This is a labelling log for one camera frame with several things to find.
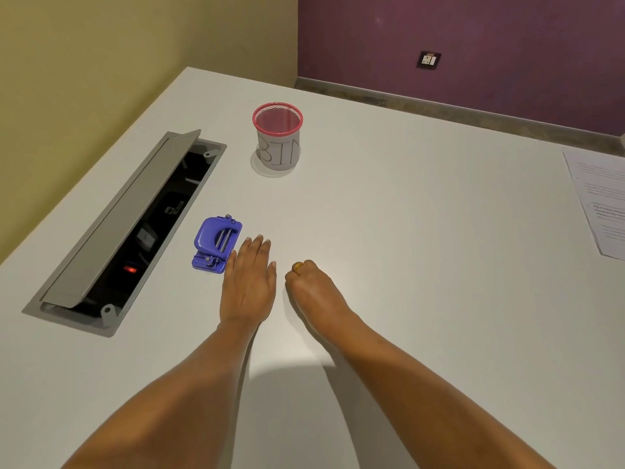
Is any person's left hand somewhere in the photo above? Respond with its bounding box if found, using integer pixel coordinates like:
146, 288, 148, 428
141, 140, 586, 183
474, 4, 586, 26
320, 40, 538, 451
219, 234, 278, 329

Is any person's right hand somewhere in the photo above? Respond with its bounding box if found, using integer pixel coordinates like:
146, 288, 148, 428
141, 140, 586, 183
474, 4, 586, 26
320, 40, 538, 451
285, 259, 362, 348

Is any person's right forearm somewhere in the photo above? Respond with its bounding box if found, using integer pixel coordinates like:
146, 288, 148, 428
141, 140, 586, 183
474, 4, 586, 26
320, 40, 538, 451
320, 312, 558, 469

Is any person's left forearm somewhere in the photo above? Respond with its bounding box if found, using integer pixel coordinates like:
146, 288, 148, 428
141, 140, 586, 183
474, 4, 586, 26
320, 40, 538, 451
62, 318, 260, 469

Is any blue hole punch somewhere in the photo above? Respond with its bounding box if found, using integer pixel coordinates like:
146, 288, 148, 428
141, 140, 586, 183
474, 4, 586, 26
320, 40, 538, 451
191, 215, 243, 275

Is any grey recessed table power box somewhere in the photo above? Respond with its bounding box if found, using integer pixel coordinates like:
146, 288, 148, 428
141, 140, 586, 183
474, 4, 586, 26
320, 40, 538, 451
22, 131, 228, 338

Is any pink mesh cup paper label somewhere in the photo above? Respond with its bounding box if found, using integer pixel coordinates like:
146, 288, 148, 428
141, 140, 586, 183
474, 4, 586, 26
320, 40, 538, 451
252, 102, 304, 171

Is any grey power box lid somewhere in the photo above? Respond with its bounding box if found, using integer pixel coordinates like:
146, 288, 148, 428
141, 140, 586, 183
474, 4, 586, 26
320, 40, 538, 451
39, 129, 202, 309

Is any grey skirting board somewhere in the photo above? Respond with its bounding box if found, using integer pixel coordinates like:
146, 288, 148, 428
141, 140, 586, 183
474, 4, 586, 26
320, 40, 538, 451
294, 76, 625, 158

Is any white printed paper sheet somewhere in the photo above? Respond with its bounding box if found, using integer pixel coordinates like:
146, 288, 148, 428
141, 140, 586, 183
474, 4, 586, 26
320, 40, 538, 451
562, 149, 625, 262

